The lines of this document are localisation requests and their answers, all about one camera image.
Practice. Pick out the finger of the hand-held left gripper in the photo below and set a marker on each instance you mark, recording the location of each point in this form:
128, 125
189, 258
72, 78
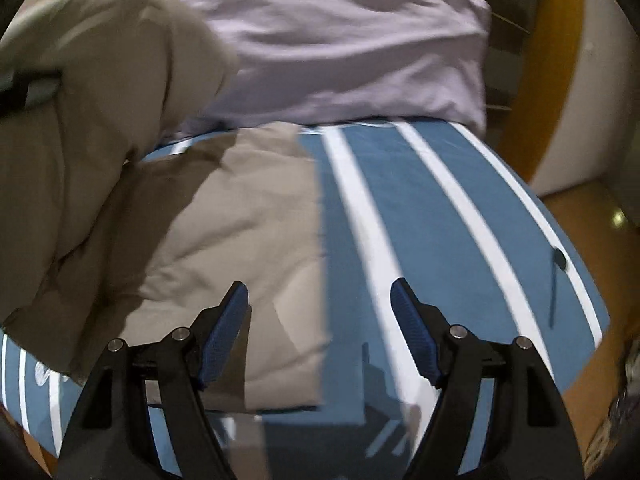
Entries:
22, 92

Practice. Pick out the beige puffer jacket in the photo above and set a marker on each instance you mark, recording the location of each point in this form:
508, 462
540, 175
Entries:
225, 235

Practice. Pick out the blue white striped bed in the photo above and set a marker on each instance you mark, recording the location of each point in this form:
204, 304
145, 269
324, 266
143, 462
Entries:
425, 210

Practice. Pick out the dark shelf cabinet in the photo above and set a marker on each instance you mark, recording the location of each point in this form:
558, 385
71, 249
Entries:
505, 35

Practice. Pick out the wooden door frame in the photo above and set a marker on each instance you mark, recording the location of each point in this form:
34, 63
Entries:
555, 85

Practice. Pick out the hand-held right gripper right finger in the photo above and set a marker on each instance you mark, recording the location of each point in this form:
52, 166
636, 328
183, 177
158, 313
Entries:
417, 335

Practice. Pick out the purple pillow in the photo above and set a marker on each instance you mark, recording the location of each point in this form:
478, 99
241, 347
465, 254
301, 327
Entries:
325, 50

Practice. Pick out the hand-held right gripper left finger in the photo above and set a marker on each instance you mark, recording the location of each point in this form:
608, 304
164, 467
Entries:
222, 340

